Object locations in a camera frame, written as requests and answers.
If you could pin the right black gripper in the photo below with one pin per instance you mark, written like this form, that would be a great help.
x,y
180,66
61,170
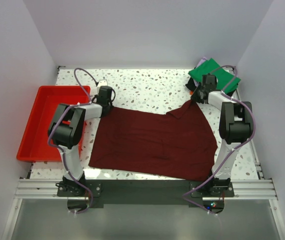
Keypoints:
x,y
198,96

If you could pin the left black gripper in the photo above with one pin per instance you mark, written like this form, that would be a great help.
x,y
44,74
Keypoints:
x,y
106,107

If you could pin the dark red t shirt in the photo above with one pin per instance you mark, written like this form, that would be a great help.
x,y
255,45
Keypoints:
x,y
179,144

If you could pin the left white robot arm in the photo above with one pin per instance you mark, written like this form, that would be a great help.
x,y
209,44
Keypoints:
x,y
66,129

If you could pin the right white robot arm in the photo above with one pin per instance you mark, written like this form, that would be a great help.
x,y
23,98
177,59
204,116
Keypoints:
x,y
237,125

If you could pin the green folded t shirt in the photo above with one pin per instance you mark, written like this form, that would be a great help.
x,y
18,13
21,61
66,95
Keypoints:
x,y
223,77

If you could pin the black folded t shirt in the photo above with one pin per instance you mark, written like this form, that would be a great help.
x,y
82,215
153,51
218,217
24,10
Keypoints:
x,y
192,84

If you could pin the lilac folded t shirt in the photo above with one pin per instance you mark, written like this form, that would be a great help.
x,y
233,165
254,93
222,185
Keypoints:
x,y
198,64

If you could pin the red plastic bin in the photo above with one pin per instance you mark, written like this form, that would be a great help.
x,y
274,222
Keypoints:
x,y
34,146

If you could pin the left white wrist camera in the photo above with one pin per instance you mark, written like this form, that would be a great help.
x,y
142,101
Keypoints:
x,y
102,82

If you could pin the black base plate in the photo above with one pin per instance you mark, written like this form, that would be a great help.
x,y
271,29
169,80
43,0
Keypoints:
x,y
97,193

